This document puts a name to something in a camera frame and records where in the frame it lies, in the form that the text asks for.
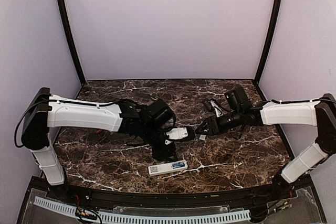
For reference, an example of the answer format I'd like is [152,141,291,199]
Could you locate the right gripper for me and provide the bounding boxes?
[195,108,243,136]

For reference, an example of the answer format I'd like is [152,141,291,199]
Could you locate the black frame post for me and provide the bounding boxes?
[254,0,281,86]
[57,0,86,86]

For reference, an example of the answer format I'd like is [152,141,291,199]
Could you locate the left black frame post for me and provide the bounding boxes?
[57,0,86,86]

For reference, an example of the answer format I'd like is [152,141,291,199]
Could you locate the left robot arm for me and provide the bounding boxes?
[14,87,176,201]

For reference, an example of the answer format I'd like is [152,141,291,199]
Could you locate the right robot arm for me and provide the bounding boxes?
[195,87,335,200]

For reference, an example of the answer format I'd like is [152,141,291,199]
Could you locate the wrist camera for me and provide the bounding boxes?
[202,99,224,117]
[165,126,195,145]

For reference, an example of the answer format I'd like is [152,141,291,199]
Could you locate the white remote control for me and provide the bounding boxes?
[148,160,188,176]

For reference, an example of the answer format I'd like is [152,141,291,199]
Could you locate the white slotted cable duct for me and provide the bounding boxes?
[33,196,250,223]

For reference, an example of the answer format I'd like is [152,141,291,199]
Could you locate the white battery cover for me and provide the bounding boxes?
[198,135,206,141]

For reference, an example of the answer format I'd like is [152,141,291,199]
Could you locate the black front rail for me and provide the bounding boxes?
[66,185,275,208]

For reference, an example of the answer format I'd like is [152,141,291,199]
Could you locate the right black frame post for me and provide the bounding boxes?
[254,0,281,86]

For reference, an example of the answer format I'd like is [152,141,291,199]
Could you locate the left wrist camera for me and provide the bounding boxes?
[165,126,195,145]

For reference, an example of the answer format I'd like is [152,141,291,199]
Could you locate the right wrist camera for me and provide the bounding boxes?
[202,99,224,117]

